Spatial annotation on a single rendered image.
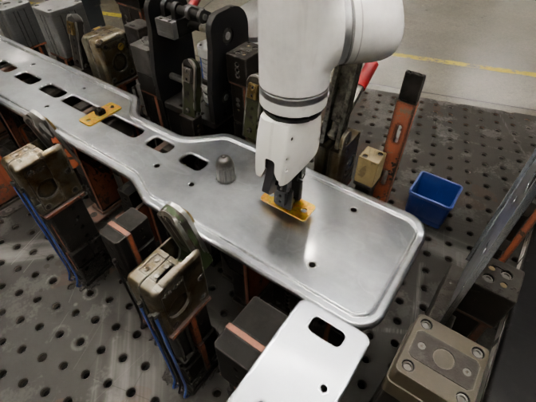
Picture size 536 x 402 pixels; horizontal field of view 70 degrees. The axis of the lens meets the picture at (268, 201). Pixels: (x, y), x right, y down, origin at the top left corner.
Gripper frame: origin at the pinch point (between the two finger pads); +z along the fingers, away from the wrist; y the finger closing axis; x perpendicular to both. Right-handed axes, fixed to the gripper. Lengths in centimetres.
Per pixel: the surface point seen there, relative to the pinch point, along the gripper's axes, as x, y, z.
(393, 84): -53, -232, 104
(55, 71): -71, -6, 4
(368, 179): 8.5, -10.8, 1.0
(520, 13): -4, -441, 104
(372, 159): 8.2, -11.4, -2.7
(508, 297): 30.7, 3.5, -4.0
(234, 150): -16.3, -6.9, 3.8
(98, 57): -60, -12, 0
